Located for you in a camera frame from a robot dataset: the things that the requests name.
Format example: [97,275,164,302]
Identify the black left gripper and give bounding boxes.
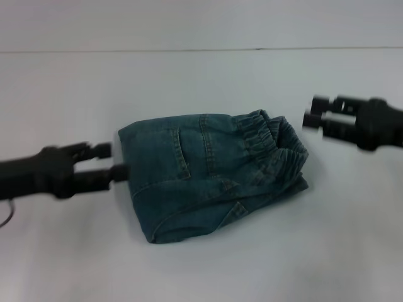
[0,142,130,201]

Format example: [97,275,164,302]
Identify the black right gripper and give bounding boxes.
[302,94,403,152]

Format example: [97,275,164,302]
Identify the blue denim shorts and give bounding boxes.
[117,108,310,245]

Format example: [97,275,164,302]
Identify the thin black cable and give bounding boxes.
[0,197,16,228]

